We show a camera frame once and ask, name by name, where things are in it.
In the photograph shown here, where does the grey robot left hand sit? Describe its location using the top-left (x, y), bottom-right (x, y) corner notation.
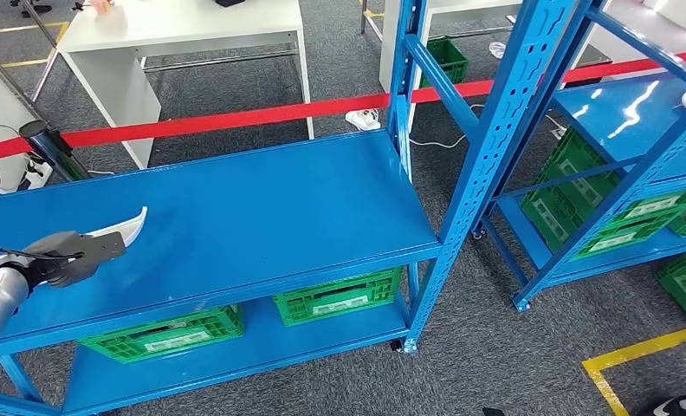
top-left (24, 231), bottom-right (100, 289)

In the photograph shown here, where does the blue metal shelf rack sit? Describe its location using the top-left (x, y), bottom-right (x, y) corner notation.
top-left (0, 0), bottom-right (577, 416)
top-left (471, 0), bottom-right (686, 314)

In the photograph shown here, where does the red barrier belt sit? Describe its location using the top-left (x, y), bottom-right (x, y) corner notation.
top-left (0, 49), bottom-right (686, 166)

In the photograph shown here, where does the steel crossbar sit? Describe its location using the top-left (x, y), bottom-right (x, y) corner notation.
top-left (142, 47), bottom-right (300, 73)

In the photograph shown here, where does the white power strip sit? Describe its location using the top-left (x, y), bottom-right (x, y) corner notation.
top-left (346, 108), bottom-right (383, 132)

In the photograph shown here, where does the person's foot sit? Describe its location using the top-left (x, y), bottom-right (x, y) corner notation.
top-left (653, 390), bottom-right (686, 416)

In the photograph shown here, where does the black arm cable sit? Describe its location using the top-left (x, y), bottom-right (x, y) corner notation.
top-left (0, 246), bottom-right (86, 263)

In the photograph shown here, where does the black stanchion post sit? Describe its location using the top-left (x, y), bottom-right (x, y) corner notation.
top-left (18, 119), bottom-right (92, 182)

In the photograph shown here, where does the steel tube frame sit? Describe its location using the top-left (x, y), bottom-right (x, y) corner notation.
top-left (0, 0), bottom-right (60, 125)

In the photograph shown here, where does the white floor cable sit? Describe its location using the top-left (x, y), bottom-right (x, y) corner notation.
top-left (409, 103), bottom-right (568, 149)

